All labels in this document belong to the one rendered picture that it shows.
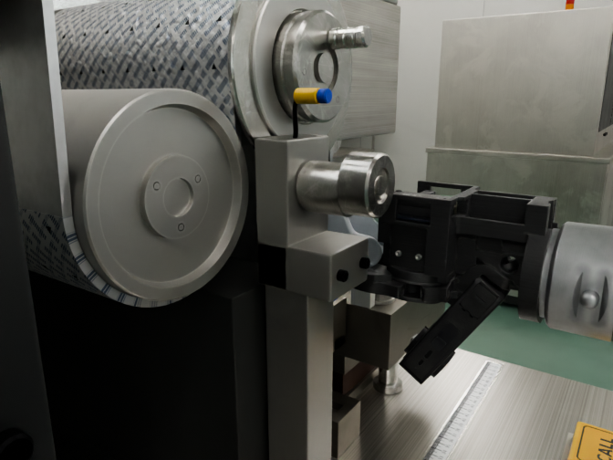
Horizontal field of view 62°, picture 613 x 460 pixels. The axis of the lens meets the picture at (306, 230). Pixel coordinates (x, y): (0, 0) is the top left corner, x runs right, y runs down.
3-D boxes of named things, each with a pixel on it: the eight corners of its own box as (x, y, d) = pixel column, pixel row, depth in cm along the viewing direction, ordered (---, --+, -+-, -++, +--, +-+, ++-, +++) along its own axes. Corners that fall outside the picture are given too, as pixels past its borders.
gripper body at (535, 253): (412, 179, 44) (566, 193, 37) (407, 273, 46) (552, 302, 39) (372, 193, 38) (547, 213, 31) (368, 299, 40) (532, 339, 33)
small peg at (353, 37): (361, 41, 33) (366, 21, 33) (325, 44, 35) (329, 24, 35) (370, 51, 34) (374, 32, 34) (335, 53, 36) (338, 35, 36)
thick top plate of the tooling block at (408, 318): (389, 371, 50) (390, 314, 48) (129, 287, 71) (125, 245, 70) (444, 315, 62) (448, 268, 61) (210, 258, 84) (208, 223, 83)
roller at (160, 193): (98, 333, 26) (69, 86, 22) (-99, 250, 39) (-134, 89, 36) (252, 268, 35) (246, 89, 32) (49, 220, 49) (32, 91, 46)
